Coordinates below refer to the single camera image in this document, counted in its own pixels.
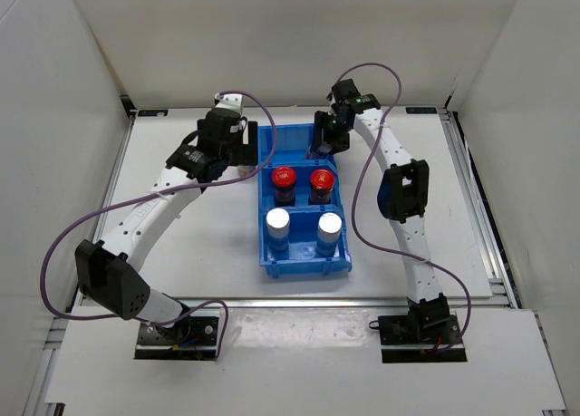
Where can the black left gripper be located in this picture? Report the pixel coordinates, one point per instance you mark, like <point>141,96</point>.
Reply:
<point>246,153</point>

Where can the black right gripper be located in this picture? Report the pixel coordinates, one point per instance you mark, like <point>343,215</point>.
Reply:
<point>322,121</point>

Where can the white lid dark jar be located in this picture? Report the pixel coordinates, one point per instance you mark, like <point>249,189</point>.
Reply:
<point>319,152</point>
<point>245,170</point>

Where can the red lid sauce jar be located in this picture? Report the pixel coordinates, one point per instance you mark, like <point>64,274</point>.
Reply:
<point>322,185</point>
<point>284,180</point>

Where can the silver lid peppercorn jar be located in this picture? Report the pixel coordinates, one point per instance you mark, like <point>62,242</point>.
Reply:
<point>329,229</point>
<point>278,226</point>

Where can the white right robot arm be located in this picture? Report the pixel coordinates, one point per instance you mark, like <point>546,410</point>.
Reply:
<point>402,197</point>

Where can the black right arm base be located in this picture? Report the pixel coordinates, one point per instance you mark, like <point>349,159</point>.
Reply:
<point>400,344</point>

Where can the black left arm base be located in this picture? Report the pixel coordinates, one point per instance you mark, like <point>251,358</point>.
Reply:
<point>197,341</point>

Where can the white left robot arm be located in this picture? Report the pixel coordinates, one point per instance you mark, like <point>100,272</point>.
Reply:
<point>108,270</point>

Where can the blue far storage bin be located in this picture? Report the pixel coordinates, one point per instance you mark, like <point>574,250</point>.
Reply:
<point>293,142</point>

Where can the blue storage bin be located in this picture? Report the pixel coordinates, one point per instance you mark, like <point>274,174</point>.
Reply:
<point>303,170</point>
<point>300,257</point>
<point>293,142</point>

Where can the blue middle storage bin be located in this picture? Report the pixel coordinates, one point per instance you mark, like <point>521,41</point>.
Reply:
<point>303,170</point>

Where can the blue near storage bin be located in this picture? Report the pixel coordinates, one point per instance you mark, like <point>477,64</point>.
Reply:
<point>300,257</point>

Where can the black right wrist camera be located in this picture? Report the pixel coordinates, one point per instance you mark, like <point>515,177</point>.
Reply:
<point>342,91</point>

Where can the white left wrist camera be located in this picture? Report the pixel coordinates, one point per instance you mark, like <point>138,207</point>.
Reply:
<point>229,101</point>

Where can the aluminium table edge rail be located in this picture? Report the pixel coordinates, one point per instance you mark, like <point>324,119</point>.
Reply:
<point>493,301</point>

